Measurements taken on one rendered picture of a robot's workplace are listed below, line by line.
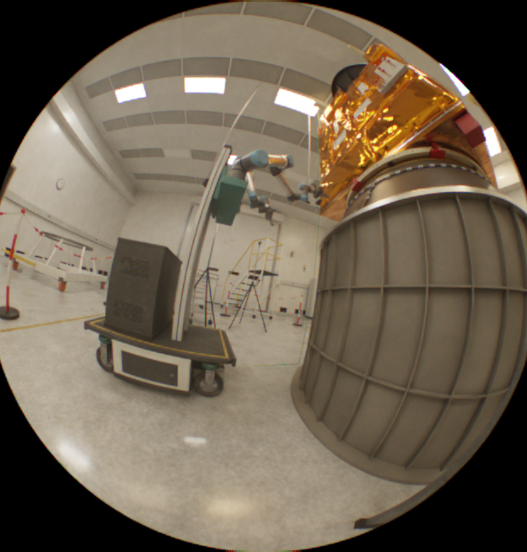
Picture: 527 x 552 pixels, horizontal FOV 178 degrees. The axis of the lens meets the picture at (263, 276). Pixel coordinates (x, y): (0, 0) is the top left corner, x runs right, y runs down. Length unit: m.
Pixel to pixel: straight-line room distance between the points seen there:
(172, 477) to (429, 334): 1.00
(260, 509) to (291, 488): 0.15
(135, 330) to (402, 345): 1.24
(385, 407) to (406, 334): 0.31
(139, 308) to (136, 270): 0.20
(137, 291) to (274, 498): 1.09
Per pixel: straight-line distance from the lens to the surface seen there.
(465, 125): 1.37
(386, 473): 0.92
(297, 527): 0.71
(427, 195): 0.82
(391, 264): 0.77
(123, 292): 1.04
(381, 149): 1.58
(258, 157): 1.09
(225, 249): 8.24
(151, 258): 0.98
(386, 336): 0.74
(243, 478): 0.76
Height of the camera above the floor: 0.67
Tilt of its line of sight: 7 degrees up
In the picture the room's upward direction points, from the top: 9 degrees clockwise
